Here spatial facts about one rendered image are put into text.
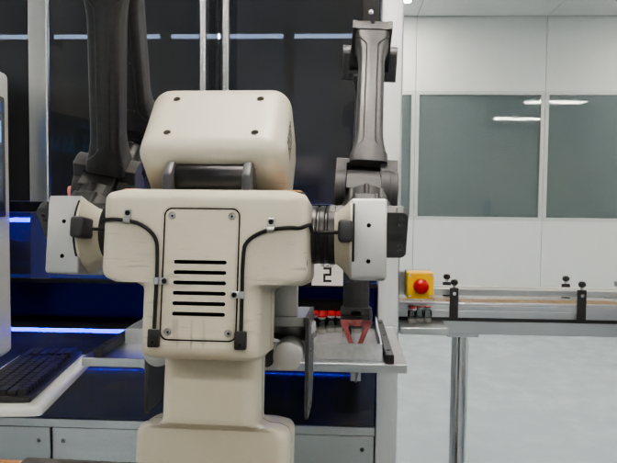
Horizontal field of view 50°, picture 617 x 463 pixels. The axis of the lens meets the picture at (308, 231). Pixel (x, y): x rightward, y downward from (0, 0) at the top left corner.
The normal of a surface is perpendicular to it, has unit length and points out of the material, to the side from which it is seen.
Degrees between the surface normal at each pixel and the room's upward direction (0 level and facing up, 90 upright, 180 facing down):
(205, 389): 82
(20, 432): 90
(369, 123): 57
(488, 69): 90
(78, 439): 90
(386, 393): 90
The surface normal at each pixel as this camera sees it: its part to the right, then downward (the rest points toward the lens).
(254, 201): -0.08, -0.09
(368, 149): -0.02, -0.50
